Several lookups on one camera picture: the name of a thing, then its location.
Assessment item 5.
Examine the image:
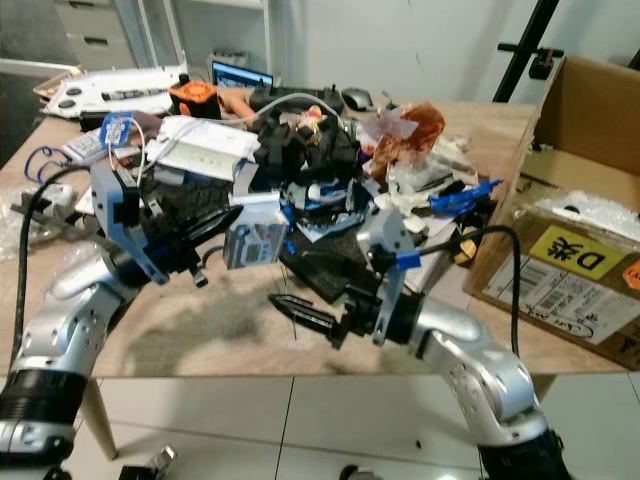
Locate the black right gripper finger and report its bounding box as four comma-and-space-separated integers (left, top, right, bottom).
290, 258, 363, 299
267, 292, 348, 338

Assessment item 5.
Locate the black crumpled trash pile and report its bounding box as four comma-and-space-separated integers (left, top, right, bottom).
255, 112, 366, 191

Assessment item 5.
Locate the black foam pad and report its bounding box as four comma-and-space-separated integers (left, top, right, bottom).
150, 178, 241, 226

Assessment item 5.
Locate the black flat mat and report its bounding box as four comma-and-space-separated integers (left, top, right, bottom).
278, 228, 373, 301

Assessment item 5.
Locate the white blue packet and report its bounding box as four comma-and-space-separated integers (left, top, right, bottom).
225, 195, 286, 269

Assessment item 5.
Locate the white flat box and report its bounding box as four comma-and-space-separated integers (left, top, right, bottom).
145, 115, 261, 183

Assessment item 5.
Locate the clear plastic wrapper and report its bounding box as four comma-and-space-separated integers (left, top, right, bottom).
380, 160, 461, 211

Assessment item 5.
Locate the blue white tag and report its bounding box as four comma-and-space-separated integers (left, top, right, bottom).
102, 113, 143, 149

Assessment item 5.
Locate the orange black device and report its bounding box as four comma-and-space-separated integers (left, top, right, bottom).
168, 75, 221, 116

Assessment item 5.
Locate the small white keypad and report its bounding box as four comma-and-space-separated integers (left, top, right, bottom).
60, 130, 113, 164

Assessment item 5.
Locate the laptop with lit screen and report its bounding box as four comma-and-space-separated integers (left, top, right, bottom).
208, 58, 276, 91

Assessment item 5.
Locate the black keyboard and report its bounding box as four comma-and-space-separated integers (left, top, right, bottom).
248, 85, 343, 109

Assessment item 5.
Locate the long white panel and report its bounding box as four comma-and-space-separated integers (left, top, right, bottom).
50, 65, 189, 116

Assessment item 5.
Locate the orange brown plastic bag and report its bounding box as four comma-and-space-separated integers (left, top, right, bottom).
360, 100, 446, 181

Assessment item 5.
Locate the wooden table leg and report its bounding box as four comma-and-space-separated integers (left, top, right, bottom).
78, 380, 121, 463

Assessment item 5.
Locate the grey computer mouse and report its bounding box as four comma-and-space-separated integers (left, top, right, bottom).
340, 87, 376, 111

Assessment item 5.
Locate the metal robot foot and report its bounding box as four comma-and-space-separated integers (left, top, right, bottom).
118, 447, 179, 480

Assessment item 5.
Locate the wooden tray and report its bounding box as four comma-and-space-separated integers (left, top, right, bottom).
33, 68, 83, 103

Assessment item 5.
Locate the white desk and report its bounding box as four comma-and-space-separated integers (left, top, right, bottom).
168, 0, 273, 69

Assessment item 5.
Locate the grey drawer cabinet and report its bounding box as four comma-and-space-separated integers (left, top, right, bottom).
50, 0, 151, 69

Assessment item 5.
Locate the brown cardboard box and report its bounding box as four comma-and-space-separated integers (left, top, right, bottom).
463, 55, 640, 373

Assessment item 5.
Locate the black tripod stand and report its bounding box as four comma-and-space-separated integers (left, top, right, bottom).
495, 0, 566, 103

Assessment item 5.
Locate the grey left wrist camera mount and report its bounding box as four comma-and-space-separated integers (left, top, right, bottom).
88, 160, 161, 286

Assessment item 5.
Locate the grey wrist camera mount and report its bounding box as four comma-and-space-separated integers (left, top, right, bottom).
88, 160, 161, 286
363, 205, 423, 348

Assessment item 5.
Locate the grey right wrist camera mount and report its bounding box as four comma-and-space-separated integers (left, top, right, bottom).
363, 205, 423, 348

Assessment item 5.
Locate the blue cable loop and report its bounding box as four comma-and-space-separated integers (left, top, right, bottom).
40, 145, 86, 186

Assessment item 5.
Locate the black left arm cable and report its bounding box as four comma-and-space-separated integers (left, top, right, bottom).
12, 163, 101, 386

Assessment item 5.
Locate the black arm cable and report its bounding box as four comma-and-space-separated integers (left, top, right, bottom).
418, 225, 525, 359
12, 163, 101, 386

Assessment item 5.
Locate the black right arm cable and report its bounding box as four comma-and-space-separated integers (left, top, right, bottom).
418, 225, 525, 359

